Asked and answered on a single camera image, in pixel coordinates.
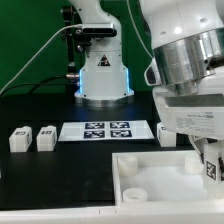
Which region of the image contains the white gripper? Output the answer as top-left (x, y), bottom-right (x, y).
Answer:
top-left (153, 86), bottom-right (224, 163)

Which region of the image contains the white square tabletop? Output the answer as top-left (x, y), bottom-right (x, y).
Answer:
top-left (112, 150), bottom-right (224, 206)

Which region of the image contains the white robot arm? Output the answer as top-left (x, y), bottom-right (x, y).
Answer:
top-left (68, 0), bottom-right (224, 163)

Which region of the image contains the white fiducial marker sheet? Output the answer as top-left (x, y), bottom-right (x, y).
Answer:
top-left (59, 120), bottom-right (154, 142)

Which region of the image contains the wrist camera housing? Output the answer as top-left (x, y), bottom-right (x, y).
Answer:
top-left (144, 59), bottom-right (161, 86)

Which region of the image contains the black camera on mount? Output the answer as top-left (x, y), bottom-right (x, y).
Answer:
top-left (82, 23), bottom-right (117, 37)

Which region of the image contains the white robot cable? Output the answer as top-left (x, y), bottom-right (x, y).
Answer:
top-left (125, 0), bottom-right (155, 58)

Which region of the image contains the black cable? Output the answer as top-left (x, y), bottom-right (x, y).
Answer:
top-left (0, 75), bottom-right (81, 98)

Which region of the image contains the white camera cable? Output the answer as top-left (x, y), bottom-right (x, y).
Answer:
top-left (0, 23), bottom-right (84, 96)

